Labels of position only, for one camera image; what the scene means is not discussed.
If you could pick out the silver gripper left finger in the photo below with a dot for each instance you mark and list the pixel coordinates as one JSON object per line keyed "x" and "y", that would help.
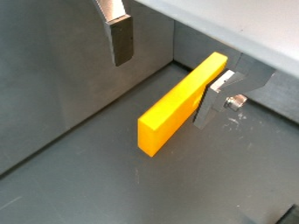
{"x": 119, "y": 28}

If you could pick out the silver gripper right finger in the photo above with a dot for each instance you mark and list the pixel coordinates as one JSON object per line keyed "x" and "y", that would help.
{"x": 224, "y": 92}

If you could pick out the yellow double-square block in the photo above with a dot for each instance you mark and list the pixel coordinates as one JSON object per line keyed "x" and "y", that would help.
{"x": 166, "y": 116}

